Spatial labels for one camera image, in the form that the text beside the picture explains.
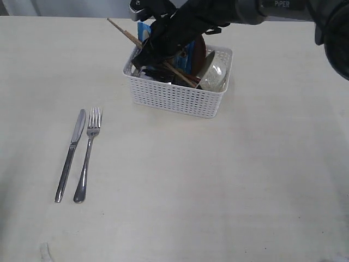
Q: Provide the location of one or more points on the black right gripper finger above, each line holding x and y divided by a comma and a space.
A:
148, 57

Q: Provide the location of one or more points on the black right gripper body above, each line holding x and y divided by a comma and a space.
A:
193, 18

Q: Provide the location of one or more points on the brown wooden chopstick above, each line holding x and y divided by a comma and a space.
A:
139, 45
162, 74

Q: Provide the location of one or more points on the silver metal fork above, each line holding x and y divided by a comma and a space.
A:
93, 130

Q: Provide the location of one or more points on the silver table knife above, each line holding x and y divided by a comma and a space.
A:
78, 129

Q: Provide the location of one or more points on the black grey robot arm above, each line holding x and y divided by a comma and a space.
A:
290, 22

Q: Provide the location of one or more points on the brown wooden plate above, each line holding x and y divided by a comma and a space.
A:
197, 55

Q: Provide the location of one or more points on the blue chips snack bag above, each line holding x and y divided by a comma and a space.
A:
181, 60

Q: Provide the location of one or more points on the grey curtain backdrop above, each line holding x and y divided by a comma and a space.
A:
68, 8

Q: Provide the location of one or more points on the white speckled ceramic bowl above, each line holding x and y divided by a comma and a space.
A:
213, 73

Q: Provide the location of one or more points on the white perforated plastic basket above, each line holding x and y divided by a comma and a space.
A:
175, 98

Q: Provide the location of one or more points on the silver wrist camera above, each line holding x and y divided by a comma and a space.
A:
141, 10

